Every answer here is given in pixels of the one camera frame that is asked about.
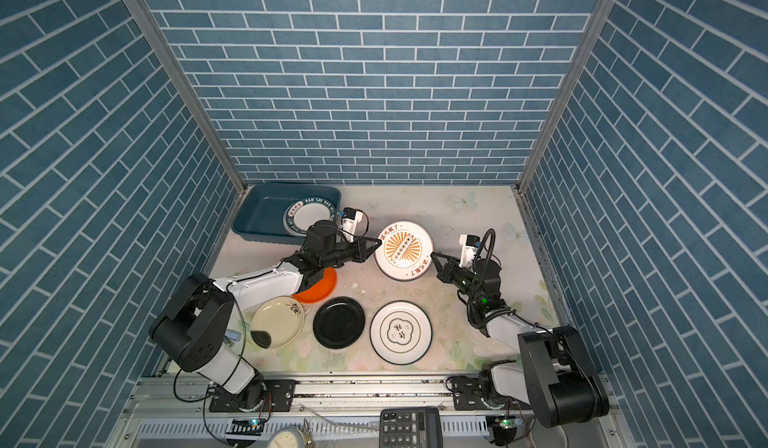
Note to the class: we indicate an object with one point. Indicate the left green circuit board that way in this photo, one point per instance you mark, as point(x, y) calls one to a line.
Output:
point(245, 428)

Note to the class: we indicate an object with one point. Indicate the right green circuit board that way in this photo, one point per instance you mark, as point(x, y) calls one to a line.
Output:
point(504, 425)

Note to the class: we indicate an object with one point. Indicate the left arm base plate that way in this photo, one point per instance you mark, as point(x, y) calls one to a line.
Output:
point(270, 395)

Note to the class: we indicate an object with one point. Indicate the round white clock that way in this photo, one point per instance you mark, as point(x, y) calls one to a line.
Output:
point(290, 437)

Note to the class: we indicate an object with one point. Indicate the white plate teal lettered rim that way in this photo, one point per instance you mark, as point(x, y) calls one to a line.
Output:
point(304, 213)

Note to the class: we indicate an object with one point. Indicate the black calculator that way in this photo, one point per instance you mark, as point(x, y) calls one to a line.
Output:
point(410, 428)

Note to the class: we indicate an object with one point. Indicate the white plate cloud outline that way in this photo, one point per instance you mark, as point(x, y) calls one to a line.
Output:
point(401, 333)

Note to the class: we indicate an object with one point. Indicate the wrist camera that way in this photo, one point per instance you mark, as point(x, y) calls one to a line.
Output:
point(350, 219)
point(469, 245)

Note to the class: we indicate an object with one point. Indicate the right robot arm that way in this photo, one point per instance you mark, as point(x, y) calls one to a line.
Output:
point(553, 376)

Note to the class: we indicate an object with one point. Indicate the black round plate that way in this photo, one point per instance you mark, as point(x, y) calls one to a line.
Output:
point(339, 323)

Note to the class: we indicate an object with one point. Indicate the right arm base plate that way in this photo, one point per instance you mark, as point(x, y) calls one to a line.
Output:
point(470, 393)

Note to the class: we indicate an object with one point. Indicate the white plate orange sunburst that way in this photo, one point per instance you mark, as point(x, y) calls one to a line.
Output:
point(405, 251)

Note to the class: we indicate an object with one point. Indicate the cream plate with dark spot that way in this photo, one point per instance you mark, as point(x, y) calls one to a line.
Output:
point(277, 323)

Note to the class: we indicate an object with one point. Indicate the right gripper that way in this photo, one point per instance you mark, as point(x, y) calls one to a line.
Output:
point(446, 274)

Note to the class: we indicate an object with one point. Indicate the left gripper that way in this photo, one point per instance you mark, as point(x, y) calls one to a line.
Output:
point(360, 251)

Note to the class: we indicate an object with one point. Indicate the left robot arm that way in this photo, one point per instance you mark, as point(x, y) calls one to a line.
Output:
point(191, 327)

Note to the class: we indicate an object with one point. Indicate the teal plastic bin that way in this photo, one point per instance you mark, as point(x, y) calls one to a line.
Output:
point(260, 217)

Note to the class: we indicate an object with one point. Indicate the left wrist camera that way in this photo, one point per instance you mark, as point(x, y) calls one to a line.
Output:
point(350, 219)

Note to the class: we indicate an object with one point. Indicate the green circuit board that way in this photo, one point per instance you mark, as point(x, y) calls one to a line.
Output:
point(245, 428)
point(504, 425)

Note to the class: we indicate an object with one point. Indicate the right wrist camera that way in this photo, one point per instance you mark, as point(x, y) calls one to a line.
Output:
point(469, 245)

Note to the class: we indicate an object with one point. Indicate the orange plastic plate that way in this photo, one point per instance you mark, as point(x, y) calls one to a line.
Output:
point(321, 290)

